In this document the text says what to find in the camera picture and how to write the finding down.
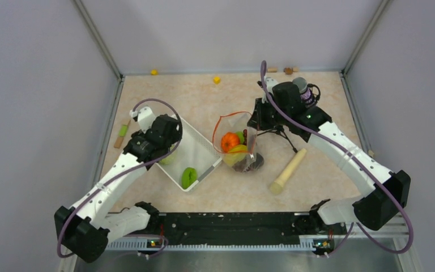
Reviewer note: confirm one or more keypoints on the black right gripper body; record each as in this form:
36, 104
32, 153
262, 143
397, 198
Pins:
268, 116

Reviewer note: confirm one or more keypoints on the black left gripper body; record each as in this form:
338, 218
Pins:
140, 132

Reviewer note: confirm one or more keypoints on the red grape bunch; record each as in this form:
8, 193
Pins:
244, 165
245, 134

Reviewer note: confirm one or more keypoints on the pale green cabbage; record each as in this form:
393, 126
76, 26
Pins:
169, 159

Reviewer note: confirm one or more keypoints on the green apple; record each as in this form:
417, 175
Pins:
241, 137

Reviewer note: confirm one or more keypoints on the clear zip bag orange zipper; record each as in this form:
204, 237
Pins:
234, 122

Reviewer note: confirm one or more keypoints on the orange tangerine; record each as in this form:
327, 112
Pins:
229, 141

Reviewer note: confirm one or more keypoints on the yellow fruit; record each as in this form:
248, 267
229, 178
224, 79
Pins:
235, 155

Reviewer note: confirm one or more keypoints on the microphone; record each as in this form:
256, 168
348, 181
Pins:
294, 99

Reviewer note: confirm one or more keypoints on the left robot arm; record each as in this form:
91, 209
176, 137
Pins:
87, 227

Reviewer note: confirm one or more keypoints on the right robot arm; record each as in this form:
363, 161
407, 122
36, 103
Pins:
383, 193

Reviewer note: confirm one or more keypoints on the green and wood stick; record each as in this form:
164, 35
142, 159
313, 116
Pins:
124, 126

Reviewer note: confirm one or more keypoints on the cork piece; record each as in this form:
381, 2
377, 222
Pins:
272, 70

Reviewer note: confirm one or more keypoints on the white plastic basket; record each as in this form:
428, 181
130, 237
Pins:
194, 151

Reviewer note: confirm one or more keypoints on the green pepper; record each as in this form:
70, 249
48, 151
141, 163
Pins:
189, 176

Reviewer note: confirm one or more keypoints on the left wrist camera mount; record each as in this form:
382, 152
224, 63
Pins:
144, 117

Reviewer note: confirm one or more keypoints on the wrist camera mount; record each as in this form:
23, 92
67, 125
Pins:
144, 117
270, 83

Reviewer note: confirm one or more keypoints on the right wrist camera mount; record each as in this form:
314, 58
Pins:
270, 83

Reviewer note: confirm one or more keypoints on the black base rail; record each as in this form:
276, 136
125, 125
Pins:
230, 228

